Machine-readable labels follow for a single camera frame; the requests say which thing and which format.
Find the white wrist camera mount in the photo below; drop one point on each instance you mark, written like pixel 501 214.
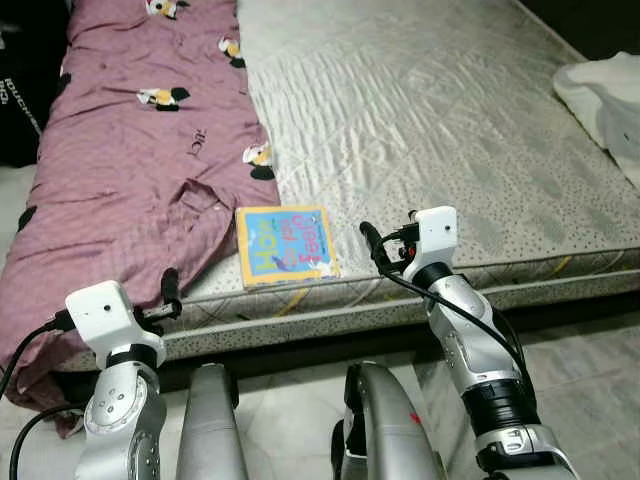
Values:
pixel 437 235
pixel 100 315

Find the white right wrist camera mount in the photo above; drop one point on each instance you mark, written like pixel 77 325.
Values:
pixel 437 235

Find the grey robot leg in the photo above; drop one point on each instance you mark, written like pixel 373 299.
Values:
pixel 385 430
pixel 210 430

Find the colourful children's book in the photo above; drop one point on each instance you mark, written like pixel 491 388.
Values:
pixel 285 245

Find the black tufted headboard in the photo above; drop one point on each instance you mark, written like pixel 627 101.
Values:
pixel 600 25

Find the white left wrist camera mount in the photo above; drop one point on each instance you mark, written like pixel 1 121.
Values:
pixel 100 315

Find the grey right robot leg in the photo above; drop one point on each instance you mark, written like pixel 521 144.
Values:
pixel 385 430

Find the white pillow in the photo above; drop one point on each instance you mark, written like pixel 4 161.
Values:
pixel 610 110

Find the purple blanket with duck prints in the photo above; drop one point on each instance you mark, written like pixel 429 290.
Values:
pixel 120 150

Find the black bed frame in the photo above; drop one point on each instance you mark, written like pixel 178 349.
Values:
pixel 290 355

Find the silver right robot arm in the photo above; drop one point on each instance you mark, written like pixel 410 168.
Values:
pixel 475 340

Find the grey left robot leg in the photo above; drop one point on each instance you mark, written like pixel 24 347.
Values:
pixel 210 430

